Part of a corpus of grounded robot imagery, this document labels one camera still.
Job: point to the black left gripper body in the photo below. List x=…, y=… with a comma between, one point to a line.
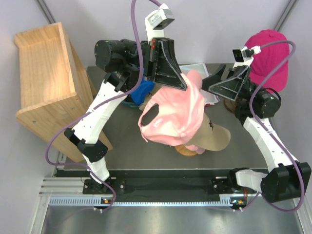
x=150, y=48

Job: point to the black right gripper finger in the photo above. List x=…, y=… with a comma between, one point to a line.
x=221, y=89
x=214, y=78

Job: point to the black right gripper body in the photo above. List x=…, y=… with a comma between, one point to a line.
x=247, y=90

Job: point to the magenta baseball cap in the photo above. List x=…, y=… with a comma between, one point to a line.
x=269, y=58

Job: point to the salmon pink baseball cap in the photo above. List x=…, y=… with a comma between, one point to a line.
x=173, y=116

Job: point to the beige baseball cap with logo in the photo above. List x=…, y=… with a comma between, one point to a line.
x=210, y=136

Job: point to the light pink baseball cap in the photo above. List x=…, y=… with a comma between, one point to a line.
x=195, y=150

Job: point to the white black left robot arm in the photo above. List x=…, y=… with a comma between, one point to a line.
x=132, y=72

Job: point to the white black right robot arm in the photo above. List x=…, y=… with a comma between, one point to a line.
x=286, y=178

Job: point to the cream mannequin head stand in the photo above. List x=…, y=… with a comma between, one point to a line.
x=231, y=105

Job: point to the translucent zip document pouch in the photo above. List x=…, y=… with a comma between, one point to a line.
x=210, y=98

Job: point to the tan baseball cap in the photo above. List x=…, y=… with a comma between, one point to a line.
x=147, y=101

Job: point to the blue baseball cap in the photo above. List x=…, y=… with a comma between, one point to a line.
x=139, y=95

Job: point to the teal plastic container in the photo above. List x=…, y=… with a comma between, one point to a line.
x=129, y=103

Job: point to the round wooden hat stand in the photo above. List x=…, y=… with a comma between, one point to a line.
x=182, y=150

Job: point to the wooden shelf box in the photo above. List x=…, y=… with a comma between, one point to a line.
x=54, y=86

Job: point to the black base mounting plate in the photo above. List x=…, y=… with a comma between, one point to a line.
x=213, y=181

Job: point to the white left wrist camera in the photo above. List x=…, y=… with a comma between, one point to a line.
x=157, y=21

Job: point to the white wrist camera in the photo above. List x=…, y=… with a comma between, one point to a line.
x=245, y=56
x=157, y=21

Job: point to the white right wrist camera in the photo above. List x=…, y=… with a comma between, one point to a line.
x=245, y=56

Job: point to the grey slotted cable duct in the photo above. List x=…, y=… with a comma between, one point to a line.
x=223, y=201

